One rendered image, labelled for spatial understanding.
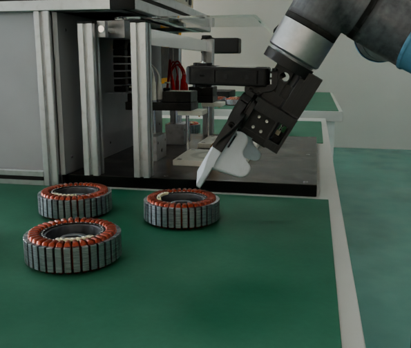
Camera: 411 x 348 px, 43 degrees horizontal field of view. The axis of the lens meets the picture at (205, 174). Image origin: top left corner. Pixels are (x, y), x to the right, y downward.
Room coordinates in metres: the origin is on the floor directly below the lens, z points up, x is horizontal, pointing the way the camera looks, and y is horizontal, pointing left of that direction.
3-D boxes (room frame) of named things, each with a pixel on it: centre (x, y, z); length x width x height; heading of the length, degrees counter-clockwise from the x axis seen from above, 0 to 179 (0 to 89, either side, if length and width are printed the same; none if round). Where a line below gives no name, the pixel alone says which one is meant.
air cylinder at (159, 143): (1.17, 0.12, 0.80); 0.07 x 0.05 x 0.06; 168
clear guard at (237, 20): (1.13, -0.01, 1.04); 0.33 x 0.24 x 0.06; 78
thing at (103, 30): (1.29, 0.13, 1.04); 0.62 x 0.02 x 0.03; 168
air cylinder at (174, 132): (1.40, 0.07, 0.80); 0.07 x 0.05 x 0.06; 168
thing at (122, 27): (1.07, 0.17, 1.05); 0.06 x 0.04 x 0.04; 168
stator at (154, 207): (0.75, 0.03, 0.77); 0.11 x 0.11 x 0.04
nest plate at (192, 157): (1.14, -0.02, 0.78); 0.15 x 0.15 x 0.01; 78
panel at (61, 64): (1.31, 0.20, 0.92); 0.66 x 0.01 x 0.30; 168
